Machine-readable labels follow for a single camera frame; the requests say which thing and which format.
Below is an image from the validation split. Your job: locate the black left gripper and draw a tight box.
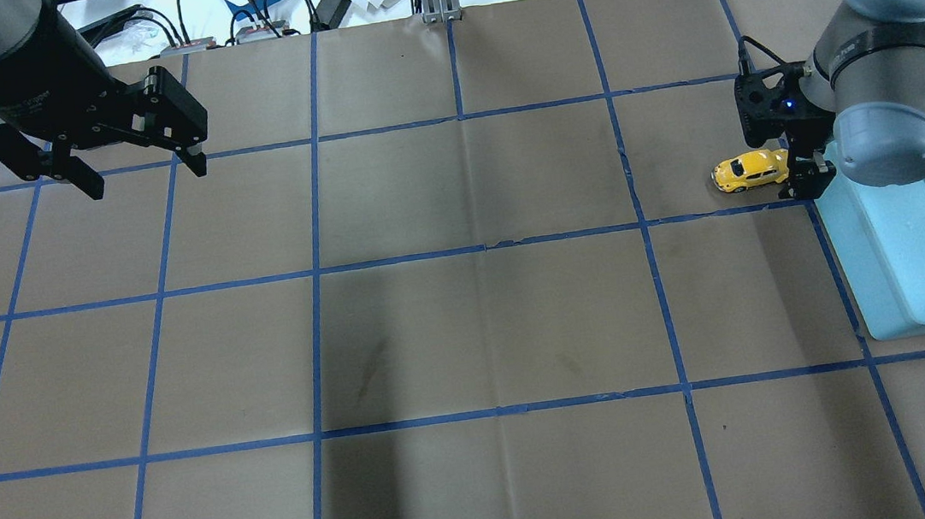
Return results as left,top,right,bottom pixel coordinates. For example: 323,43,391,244
0,10,209,201

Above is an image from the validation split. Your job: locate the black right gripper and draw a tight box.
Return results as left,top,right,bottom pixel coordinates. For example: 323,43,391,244
733,62,836,201

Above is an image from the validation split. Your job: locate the yellow beetle toy car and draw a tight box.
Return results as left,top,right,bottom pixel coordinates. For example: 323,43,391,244
711,147,789,194

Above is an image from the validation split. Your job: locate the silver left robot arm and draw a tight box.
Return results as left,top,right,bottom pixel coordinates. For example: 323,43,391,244
0,0,209,200

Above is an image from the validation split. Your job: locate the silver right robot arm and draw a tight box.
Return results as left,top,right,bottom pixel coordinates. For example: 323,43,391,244
0,0,925,200

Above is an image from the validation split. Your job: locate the light blue plastic bin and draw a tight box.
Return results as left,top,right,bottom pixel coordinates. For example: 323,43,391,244
810,155,925,347

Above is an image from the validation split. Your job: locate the brown paper table cover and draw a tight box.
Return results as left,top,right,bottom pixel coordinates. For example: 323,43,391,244
0,0,925,519

